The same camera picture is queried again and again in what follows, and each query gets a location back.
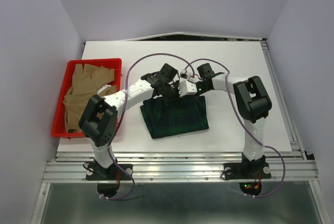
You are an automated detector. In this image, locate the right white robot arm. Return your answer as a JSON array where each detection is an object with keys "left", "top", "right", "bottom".
[{"left": 196, "top": 63, "right": 272, "bottom": 180}]

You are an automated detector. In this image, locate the red plastic bin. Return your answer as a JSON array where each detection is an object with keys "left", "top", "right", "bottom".
[{"left": 51, "top": 58, "right": 122, "bottom": 139}]

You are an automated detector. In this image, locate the aluminium rail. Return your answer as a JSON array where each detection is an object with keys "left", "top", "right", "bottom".
[
  {"left": 259, "top": 38, "right": 316, "bottom": 161},
  {"left": 42, "top": 151, "right": 319, "bottom": 184}
]

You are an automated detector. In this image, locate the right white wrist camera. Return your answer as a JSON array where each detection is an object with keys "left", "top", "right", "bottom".
[{"left": 180, "top": 69, "right": 195, "bottom": 82}]

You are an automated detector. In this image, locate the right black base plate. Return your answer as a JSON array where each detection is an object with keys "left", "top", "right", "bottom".
[{"left": 220, "top": 163, "right": 272, "bottom": 196}]

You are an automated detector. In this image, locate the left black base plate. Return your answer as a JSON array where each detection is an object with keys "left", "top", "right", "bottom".
[{"left": 82, "top": 162, "right": 135, "bottom": 201}]

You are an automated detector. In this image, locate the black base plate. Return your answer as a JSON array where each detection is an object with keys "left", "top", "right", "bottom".
[
  {"left": 82, "top": 162, "right": 135, "bottom": 201},
  {"left": 220, "top": 163, "right": 272, "bottom": 196}
]

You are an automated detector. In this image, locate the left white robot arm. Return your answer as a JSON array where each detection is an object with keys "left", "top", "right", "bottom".
[{"left": 78, "top": 64, "right": 177, "bottom": 179}]

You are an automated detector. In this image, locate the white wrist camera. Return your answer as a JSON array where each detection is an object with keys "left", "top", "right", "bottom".
[
  {"left": 178, "top": 79, "right": 197, "bottom": 97},
  {"left": 180, "top": 69, "right": 195, "bottom": 82}
]

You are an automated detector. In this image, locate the aluminium right side rail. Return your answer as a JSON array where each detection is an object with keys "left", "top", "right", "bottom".
[{"left": 259, "top": 38, "right": 316, "bottom": 161}]

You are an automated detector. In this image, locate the aluminium front rail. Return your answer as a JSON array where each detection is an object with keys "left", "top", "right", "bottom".
[{"left": 42, "top": 151, "right": 319, "bottom": 184}]

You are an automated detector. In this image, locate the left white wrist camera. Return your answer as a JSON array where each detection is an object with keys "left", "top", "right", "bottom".
[{"left": 178, "top": 79, "right": 197, "bottom": 97}]

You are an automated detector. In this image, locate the tan beige skirt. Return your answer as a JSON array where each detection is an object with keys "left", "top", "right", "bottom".
[{"left": 63, "top": 64, "right": 117, "bottom": 133}]

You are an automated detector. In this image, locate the green plaid pleated skirt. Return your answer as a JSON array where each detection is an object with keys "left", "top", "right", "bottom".
[{"left": 140, "top": 96, "right": 209, "bottom": 139}]

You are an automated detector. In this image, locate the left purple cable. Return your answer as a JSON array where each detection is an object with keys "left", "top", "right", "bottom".
[{"left": 99, "top": 53, "right": 195, "bottom": 201}]

